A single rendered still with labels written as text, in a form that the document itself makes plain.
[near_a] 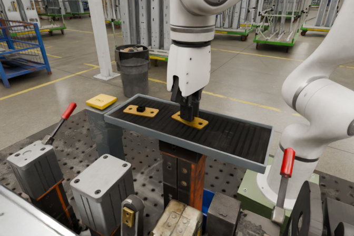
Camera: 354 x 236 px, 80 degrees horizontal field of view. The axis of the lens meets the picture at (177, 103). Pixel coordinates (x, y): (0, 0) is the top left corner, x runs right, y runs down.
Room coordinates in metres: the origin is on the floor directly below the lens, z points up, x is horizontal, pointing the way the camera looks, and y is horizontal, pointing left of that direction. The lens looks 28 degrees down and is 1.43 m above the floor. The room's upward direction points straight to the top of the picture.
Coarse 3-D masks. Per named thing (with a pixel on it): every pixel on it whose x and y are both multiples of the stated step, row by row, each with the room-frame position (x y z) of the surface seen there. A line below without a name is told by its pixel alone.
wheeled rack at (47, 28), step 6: (0, 6) 6.84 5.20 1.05; (36, 6) 8.54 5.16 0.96; (42, 6) 8.72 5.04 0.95; (60, 6) 8.35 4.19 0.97; (48, 12) 8.88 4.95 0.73; (6, 24) 6.85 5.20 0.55; (54, 24) 8.47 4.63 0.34; (30, 30) 7.48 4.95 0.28; (42, 30) 7.64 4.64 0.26; (48, 30) 7.81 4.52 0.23; (54, 30) 7.99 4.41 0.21; (12, 36) 6.92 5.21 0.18
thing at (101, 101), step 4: (96, 96) 0.55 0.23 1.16; (100, 96) 0.55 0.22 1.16; (104, 96) 0.55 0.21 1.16; (108, 96) 0.55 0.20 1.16; (112, 96) 0.55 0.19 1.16; (88, 100) 0.53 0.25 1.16; (92, 100) 0.53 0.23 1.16; (96, 100) 0.53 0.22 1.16; (100, 100) 0.53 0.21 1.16; (104, 100) 0.53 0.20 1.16; (108, 100) 0.53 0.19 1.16; (112, 100) 0.53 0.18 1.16; (116, 100) 0.54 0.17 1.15; (88, 104) 0.51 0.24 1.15; (92, 104) 0.51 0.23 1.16; (96, 104) 0.50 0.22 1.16; (100, 104) 0.50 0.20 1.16; (104, 104) 0.50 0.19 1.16; (108, 104) 0.51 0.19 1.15; (100, 108) 0.49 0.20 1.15; (104, 108) 0.50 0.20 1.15
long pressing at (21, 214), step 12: (0, 192) 0.35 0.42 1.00; (12, 192) 0.35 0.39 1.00; (0, 204) 0.32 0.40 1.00; (12, 204) 0.32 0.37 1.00; (24, 204) 0.32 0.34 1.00; (0, 216) 0.29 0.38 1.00; (12, 216) 0.29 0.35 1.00; (24, 216) 0.29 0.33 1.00; (36, 216) 0.29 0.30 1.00; (48, 216) 0.29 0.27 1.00; (0, 228) 0.26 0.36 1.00; (12, 228) 0.26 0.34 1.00; (24, 228) 0.26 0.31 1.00; (36, 228) 0.26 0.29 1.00; (48, 228) 0.26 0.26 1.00; (60, 228) 0.26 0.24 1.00
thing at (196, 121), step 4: (172, 116) 0.43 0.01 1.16; (176, 116) 0.43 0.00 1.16; (176, 120) 0.42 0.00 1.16; (180, 120) 0.42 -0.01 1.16; (184, 120) 0.42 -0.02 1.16; (192, 120) 0.42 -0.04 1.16; (196, 120) 0.42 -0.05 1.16; (200, 120) 0.42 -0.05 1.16; (204, 120) 0.42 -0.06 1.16; (188, 124) 0.40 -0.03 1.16; (192, 124) 0.40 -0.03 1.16; (196, 124) 0.40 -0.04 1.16; (204, 124) 0.40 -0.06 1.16; (196, 128) 0.39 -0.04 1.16; (200, 128) 0.38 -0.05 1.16
